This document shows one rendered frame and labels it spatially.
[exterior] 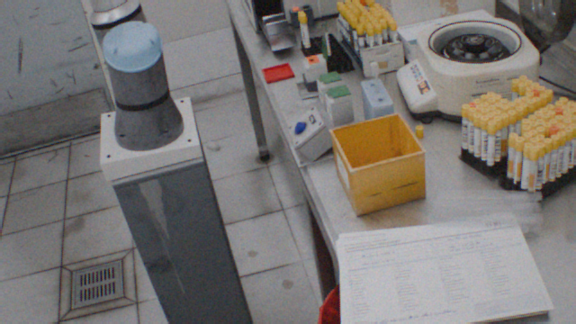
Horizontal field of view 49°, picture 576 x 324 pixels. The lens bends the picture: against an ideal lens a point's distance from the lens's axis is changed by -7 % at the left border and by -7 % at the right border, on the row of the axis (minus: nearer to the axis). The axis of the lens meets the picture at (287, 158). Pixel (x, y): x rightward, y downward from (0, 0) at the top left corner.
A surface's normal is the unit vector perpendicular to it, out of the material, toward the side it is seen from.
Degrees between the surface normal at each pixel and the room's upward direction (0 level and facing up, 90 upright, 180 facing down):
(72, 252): 0
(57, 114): 90
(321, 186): 0
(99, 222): 0
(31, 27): 90
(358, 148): 90
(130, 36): 9
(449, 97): 90
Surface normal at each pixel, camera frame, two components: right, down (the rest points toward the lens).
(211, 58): 0.22, 0.54
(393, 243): -0.16, -0.81
